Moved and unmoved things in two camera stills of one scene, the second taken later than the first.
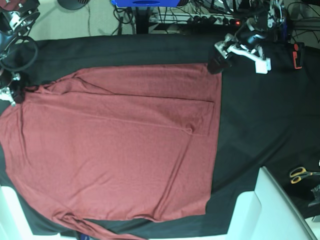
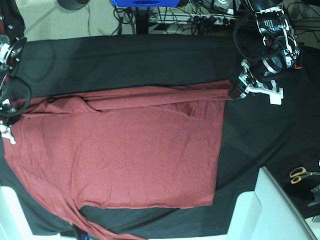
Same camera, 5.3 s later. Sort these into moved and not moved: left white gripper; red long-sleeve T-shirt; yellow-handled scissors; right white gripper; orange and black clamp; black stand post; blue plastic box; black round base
Moved: red long-sleeve T-shirt; left white gripper; right white gripper
Not moved: black stand post; blue plastic box; orange and black clamp; yellow-handled scissors; black round base
